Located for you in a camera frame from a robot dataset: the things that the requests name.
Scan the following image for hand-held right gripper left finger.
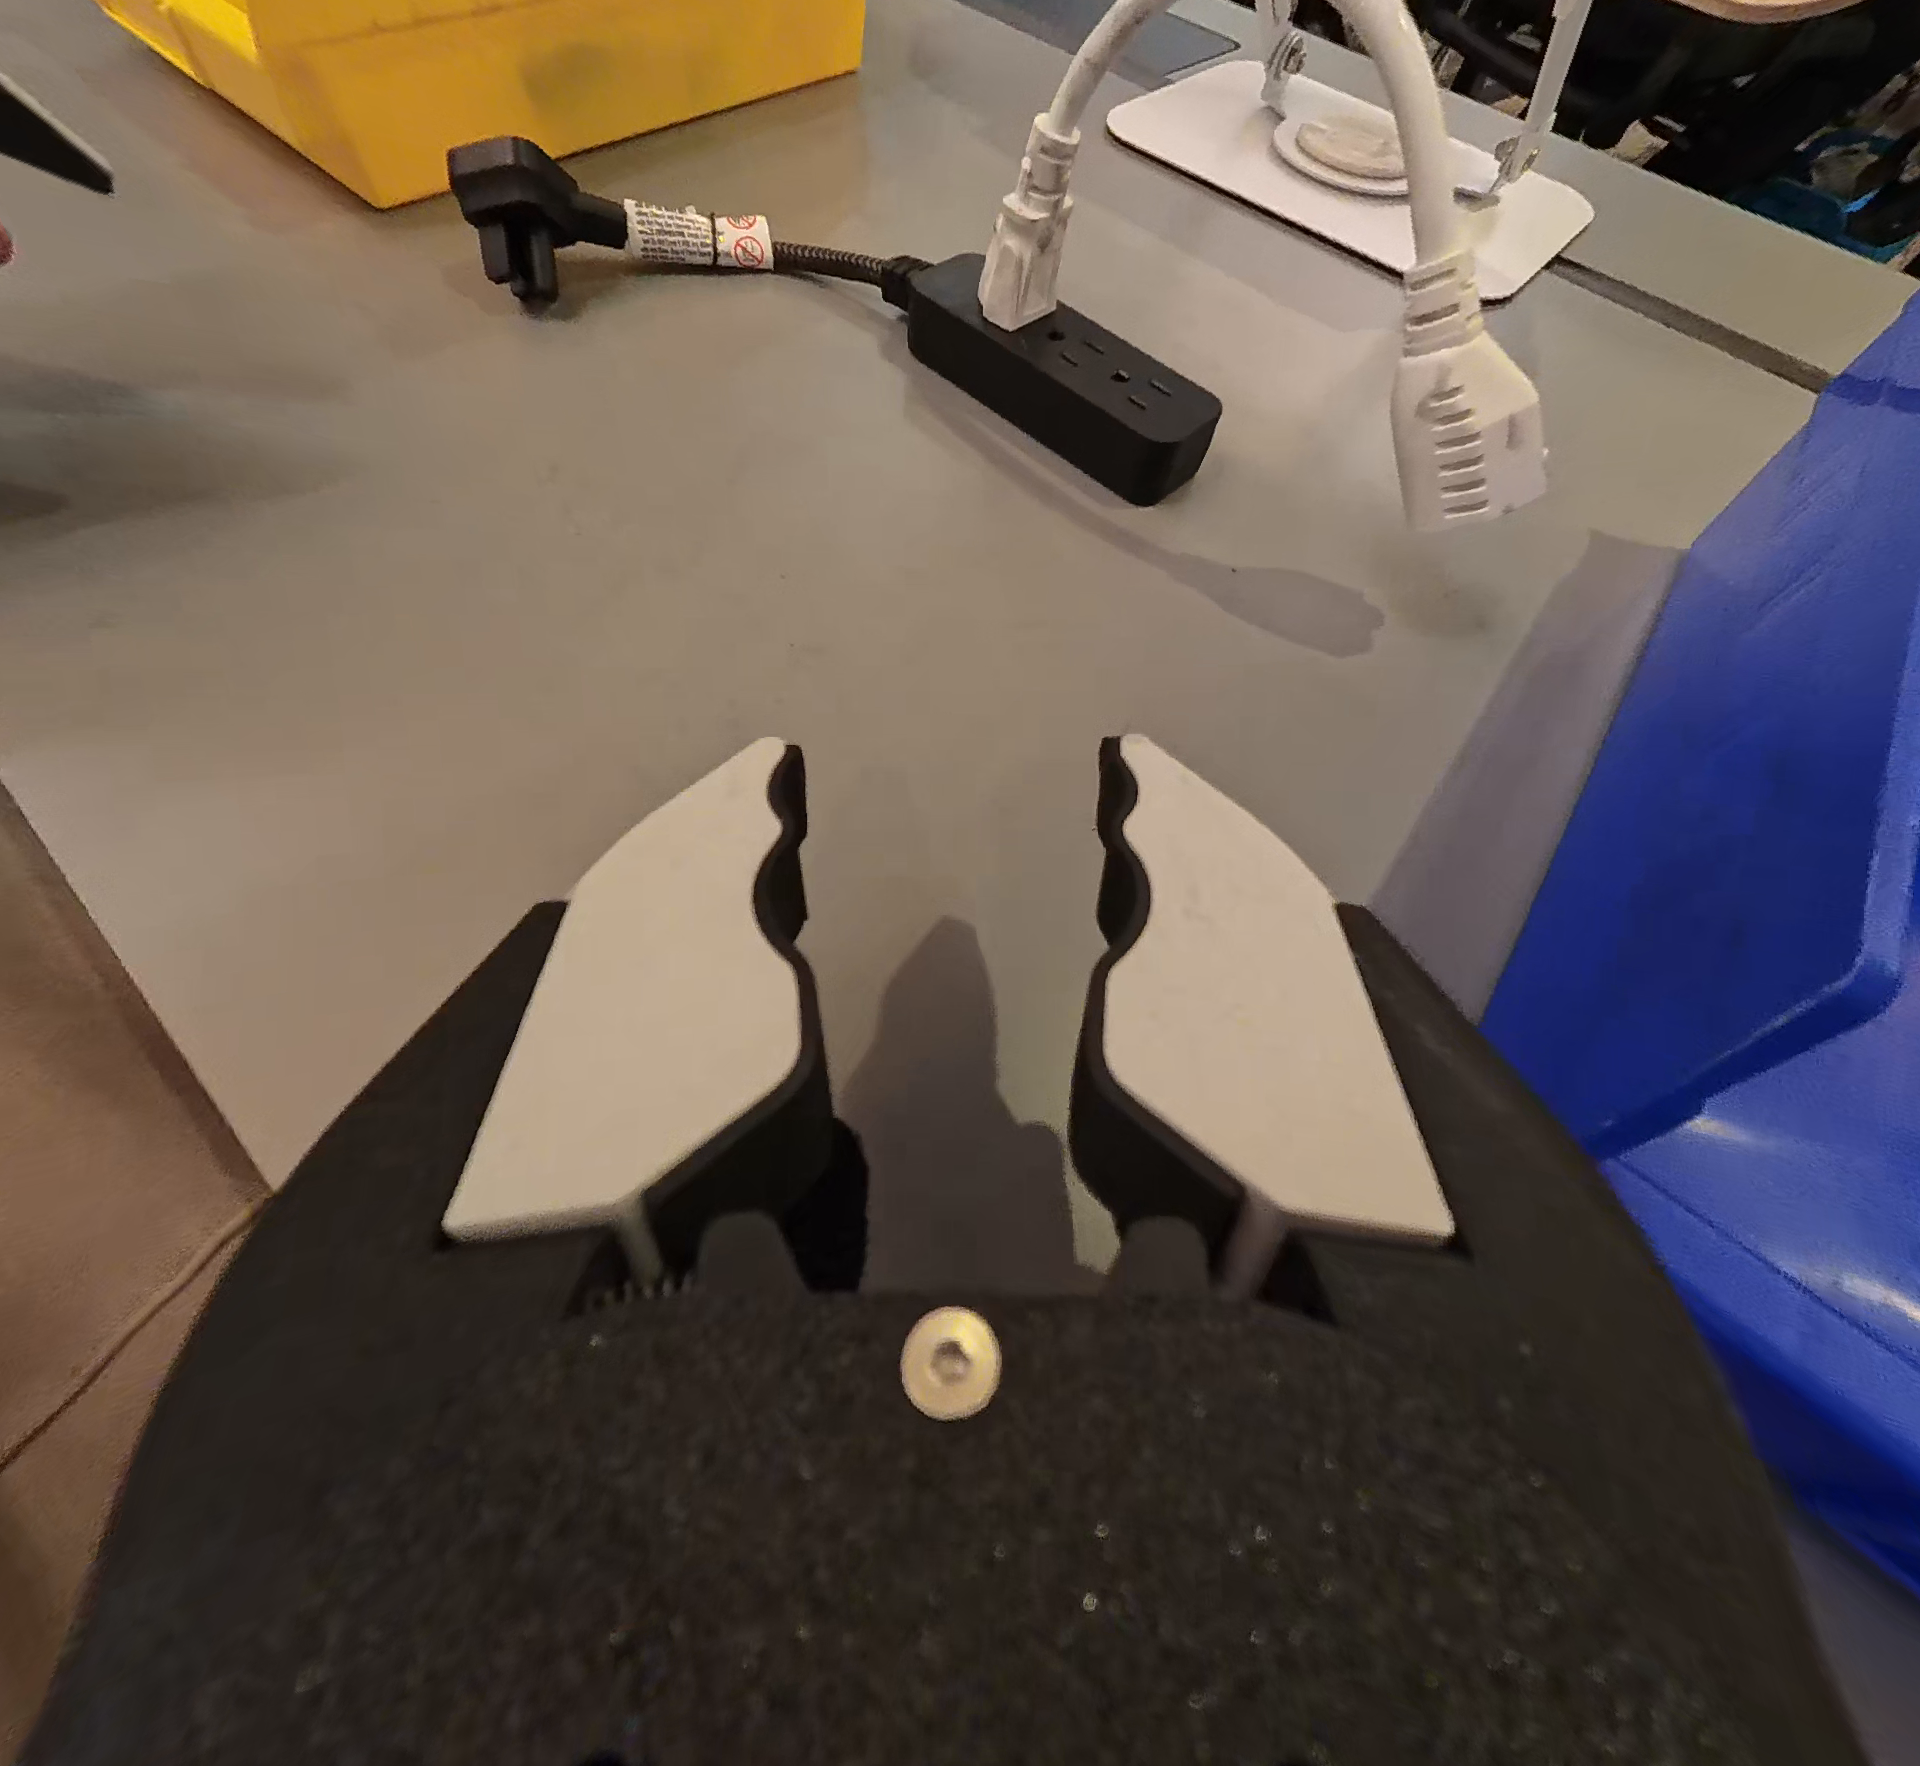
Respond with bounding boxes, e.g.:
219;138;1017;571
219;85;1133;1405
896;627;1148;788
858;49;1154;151
439;739;869;1296

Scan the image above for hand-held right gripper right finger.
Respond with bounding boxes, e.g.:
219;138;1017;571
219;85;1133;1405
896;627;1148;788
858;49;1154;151
1069;734;1461;1299

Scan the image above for white extension cord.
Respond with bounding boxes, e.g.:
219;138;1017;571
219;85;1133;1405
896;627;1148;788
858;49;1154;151
979;0;1550;535

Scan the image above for black power strip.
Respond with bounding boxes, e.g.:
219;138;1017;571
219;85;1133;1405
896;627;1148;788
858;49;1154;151
447;135;1224;509

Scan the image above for blue plastic bin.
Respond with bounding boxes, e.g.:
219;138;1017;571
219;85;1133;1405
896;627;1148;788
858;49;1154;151
1477;295;1920;1595

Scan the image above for person's beige pants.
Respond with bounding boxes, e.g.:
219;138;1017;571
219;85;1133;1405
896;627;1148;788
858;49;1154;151
0;784;273;1723

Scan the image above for black office chair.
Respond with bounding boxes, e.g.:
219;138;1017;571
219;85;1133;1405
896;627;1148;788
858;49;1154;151
1410;0;1920;253

